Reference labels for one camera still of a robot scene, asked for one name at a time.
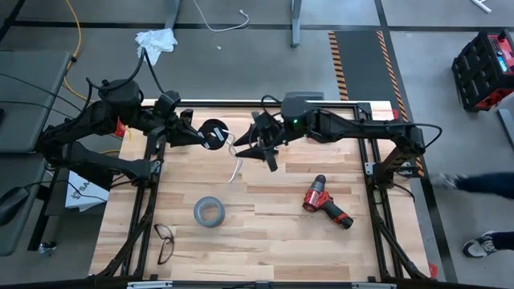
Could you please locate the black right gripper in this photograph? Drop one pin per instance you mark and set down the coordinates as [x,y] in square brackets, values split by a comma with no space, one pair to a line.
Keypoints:
[267,130]

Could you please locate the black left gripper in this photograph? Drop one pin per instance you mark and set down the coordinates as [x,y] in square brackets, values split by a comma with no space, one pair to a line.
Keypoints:
[182,130]

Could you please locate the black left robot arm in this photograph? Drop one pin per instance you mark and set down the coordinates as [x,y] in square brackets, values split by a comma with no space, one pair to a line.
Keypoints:
[80,124]

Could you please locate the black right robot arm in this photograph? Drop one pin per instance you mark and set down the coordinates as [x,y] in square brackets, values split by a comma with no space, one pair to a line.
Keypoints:
[353,126]

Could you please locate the large black round container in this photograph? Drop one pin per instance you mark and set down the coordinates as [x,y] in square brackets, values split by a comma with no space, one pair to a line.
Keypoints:
[198,212]

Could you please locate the red table corner clamp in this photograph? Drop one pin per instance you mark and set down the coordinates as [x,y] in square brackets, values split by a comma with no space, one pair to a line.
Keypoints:
[396,115]
[433,271]
[120,129]

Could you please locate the white crumpled cloth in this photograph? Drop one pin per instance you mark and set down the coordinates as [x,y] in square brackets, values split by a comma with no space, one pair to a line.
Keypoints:
[156,42]

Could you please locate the grey table leg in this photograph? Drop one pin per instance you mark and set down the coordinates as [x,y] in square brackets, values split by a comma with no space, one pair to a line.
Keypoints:
[296,24]
[172,14]

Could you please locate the white paper sheet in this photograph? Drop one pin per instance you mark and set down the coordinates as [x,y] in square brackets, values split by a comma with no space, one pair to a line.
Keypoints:
[86,192]

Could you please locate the black hazard stripe floor mat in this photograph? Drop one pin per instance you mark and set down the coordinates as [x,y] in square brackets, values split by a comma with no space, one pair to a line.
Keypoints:
[361,60]

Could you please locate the grey desk top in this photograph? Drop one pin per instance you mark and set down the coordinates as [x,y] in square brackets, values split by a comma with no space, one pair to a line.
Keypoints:
[24,132]
[20,241]

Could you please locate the desk caster wheel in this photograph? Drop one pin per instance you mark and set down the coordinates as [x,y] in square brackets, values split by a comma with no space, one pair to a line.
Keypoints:
[47,249]

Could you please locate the black computer mouse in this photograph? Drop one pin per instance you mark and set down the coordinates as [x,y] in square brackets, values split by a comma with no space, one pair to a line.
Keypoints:
[12,204]

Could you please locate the person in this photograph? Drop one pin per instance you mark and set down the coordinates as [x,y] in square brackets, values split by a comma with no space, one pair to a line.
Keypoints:
[482,182]

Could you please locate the red black tool crate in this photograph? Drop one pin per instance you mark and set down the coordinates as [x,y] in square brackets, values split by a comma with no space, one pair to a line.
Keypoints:
[482,72]

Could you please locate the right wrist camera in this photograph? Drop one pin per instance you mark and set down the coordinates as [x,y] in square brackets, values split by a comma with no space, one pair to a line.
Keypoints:
[271,162]

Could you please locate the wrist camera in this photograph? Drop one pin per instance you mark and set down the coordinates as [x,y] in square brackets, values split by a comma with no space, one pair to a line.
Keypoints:
[271,162]
[168,103]

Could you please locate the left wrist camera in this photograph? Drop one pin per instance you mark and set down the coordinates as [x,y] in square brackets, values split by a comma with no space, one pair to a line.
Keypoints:
[168,103]

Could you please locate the black metal table frame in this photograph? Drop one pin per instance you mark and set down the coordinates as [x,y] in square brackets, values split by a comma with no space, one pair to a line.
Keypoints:
[345,106]

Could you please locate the black frame safety glasses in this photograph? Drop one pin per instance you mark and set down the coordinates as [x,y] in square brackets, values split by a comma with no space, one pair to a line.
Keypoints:
[170,241]

